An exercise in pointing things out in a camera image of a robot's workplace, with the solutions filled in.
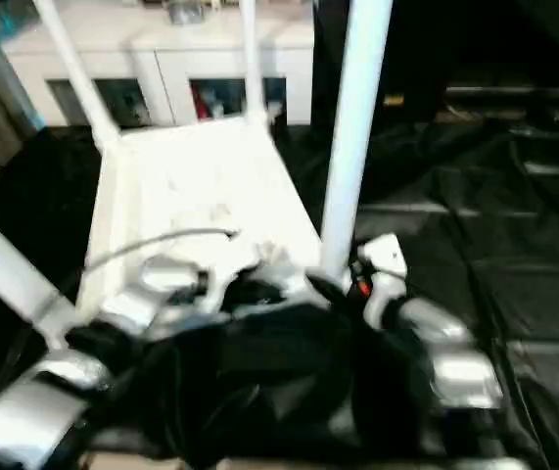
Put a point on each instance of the black speaker with gold label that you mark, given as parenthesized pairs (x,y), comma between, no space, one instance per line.
(479,44)

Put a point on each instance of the white plastic table top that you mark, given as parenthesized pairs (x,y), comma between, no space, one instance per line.
(186,186)

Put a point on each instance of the black mat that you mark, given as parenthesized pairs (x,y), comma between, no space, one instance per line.
(504,245)

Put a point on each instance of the dark low bench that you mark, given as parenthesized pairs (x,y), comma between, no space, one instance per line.
(504,93)

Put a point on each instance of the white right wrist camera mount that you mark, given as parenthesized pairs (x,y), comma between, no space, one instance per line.
(386,254)

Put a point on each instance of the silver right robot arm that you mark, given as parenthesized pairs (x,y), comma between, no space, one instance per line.
(465,377)

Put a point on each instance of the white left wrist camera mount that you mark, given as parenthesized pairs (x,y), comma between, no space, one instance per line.
(213,294)

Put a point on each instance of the white plastic table leg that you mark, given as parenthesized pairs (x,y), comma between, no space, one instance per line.
(78,73)
(5,259)
(254,63)
(352,122)

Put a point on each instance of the white glass-door cabinet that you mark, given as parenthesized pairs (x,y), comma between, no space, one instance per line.
(161,54)

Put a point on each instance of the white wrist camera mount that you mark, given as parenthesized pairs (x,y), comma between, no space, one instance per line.
(386,254)
(213,294)

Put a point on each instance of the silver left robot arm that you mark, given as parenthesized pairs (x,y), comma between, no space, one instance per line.
(29,406)

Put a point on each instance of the clear glass jar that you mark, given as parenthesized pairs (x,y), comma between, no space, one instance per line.
(183,11)

